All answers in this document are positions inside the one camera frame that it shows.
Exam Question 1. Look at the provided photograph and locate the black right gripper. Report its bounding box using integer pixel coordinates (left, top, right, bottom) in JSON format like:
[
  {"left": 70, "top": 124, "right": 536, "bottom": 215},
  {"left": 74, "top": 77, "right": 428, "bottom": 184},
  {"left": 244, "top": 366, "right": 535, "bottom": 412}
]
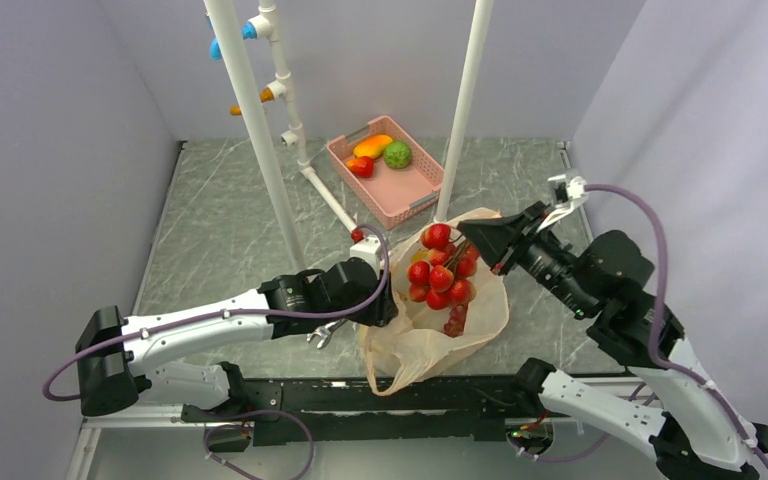
[{"left": 456, "top": 198, "right": 595, "bottom": 314}]

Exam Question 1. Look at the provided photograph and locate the translucent orange plastic bag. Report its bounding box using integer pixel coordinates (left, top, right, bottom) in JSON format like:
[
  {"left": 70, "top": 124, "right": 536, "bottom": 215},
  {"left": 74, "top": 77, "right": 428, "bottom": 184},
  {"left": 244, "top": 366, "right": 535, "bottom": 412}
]
[{"left": 356, "top": 230, "right": 509, "bottom": 397}]

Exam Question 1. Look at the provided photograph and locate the red fake strawberry bunch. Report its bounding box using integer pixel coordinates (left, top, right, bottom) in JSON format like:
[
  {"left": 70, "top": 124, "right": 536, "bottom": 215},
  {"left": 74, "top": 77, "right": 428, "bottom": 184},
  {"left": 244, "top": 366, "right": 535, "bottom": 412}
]
[{"left": 406, "top": 223, "right": 479, "bottom": 311}]

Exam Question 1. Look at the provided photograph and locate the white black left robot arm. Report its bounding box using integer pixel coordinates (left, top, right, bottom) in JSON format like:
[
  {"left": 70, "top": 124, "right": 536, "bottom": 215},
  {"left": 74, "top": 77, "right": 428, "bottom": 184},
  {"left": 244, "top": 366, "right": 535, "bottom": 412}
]
[{"left": 75, "top": 257, "right": 398, "bottom": 420}]

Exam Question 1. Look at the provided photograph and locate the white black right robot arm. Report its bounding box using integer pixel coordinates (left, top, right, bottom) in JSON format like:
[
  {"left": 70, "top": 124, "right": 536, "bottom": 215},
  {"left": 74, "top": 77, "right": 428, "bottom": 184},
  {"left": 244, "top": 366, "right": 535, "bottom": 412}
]
[{"left": 457, "top": 203, "right": 768, "bottom": 479}]

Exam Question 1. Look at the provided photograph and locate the red fake grape bunch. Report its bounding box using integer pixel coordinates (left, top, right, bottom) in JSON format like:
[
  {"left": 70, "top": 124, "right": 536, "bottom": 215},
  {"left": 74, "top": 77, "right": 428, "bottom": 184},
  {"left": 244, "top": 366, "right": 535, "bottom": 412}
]
[{"left": 443, "top": 304, "right": 468, "bottom": 338}]

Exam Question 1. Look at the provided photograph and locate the green fake custard apple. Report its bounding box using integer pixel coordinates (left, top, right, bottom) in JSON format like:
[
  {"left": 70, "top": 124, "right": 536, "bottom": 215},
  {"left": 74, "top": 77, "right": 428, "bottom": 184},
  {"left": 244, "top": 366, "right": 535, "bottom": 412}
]
[{"left": 382, "top": 141, "right": 413, "bottom": 170}]

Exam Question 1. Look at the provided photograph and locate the red fake fruit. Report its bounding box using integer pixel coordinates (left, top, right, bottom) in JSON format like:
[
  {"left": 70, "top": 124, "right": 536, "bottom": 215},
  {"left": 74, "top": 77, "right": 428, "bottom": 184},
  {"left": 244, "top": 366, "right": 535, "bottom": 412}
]
[{"left": 345, "top": 156, "right": 375, "bottom": 179}]

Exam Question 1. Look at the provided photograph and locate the yellow orange fake mango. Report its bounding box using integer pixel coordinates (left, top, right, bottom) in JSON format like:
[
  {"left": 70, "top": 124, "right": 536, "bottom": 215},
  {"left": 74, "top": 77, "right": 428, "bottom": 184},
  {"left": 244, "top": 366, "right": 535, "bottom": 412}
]
[{"left": 353, "top": 134, "right": 394, "bottom": 160}]

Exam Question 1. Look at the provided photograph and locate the silver open-end wrench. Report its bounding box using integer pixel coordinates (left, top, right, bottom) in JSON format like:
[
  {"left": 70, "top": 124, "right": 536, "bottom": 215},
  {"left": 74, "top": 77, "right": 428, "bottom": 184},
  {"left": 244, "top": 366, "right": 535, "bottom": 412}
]
[{"left": 306, "top": 318, "right": 347, "bottom": 350}]

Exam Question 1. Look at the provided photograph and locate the pink perforated plastic basket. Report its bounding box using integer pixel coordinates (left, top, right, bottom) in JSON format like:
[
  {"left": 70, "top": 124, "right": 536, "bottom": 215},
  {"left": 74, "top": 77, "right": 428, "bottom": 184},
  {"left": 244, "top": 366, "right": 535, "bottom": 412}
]
[{"left": 326, "top": 115, "right": 444, "bottom": 230}]

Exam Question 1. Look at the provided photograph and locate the orange brass faucet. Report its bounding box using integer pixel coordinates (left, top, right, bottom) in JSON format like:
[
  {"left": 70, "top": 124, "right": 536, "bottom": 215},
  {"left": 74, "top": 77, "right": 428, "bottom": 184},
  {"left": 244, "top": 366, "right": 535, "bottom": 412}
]
[{"left": 229, "top": 88, "right": 275, "bottom": 117}]

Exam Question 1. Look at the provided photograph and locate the blue plastic faucet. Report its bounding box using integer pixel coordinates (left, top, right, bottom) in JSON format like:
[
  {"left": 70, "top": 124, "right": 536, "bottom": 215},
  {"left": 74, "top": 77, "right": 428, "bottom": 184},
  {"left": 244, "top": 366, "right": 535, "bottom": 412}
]
[{"left": 205, "top": 13, "right": 258, "bottom": 60}]

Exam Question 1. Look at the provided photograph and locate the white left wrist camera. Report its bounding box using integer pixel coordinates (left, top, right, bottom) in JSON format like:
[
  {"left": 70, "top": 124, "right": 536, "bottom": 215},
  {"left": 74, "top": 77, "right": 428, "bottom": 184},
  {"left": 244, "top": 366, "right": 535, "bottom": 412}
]
[{"left": 349, "top": 228, "right": 382, "bottom": 272}]

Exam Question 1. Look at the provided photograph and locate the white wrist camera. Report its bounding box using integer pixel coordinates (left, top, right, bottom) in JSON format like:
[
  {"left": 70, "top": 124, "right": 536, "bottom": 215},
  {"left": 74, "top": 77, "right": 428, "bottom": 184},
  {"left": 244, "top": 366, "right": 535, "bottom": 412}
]
[
  {"left": 349, "top": 228, "right": 382, "bottom": 272},
  {"left": 537, "top": 170, "right": 589, "bottom": 232}
]

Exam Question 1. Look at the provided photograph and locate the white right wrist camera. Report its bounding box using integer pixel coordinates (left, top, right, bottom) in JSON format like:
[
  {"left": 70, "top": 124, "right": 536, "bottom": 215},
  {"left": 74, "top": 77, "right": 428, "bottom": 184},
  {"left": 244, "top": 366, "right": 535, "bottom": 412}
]
[{"left": 537, "top": 170, "right": 589, "bottom": 232}]

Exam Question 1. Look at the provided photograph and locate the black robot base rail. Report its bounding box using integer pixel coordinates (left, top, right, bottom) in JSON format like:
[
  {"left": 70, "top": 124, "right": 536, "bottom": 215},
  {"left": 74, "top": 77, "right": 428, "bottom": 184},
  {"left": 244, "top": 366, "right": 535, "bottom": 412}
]
[{"left": 180, "top": 375, "right": 544, "bottom": 446}]

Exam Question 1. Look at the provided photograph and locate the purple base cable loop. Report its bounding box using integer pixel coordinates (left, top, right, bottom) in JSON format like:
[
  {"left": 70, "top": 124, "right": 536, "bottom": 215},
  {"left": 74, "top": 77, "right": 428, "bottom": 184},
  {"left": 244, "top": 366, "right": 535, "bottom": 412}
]
[{"left": 202, "top": 409, "right": 315, "bottom": 480}]

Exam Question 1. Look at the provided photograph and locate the white PVC pipe frame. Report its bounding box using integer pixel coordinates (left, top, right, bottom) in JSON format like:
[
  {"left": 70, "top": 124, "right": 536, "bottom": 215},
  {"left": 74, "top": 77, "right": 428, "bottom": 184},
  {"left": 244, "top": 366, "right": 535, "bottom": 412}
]
[{"left": 204, "top": 1, "right": 494, "bottom": 269}]

